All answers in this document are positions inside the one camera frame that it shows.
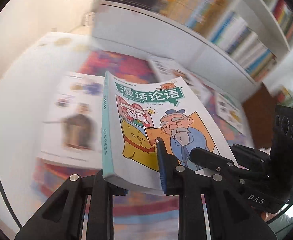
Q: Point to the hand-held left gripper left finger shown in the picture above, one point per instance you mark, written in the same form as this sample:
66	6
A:
101	187

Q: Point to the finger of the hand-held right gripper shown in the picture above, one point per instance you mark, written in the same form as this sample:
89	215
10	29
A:
251	158
211	158

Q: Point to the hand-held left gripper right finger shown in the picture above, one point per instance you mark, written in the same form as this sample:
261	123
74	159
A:
162	165

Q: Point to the cartoon book with teal title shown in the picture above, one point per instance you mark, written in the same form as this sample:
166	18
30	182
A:
136	120

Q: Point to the person's right forearm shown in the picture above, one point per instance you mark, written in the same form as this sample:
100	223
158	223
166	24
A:
284	227

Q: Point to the row of blue white books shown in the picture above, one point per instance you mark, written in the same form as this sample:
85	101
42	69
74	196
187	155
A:
244	45

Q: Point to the row of green orange books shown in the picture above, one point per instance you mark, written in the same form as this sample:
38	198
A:
279	10

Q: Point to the row of yellow paperback books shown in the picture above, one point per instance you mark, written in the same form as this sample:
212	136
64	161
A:
191	5

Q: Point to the white picture book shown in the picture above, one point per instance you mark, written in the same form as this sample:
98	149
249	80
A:
229	110

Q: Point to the white book with coated figure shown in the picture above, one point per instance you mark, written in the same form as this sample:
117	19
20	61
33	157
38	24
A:
74	120

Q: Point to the white workbook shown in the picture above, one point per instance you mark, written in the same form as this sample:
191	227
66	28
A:
169	67

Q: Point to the floral blanket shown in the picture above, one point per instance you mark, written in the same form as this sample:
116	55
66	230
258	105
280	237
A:
121	65

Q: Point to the white bookshelf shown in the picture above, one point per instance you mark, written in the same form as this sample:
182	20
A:
186	42

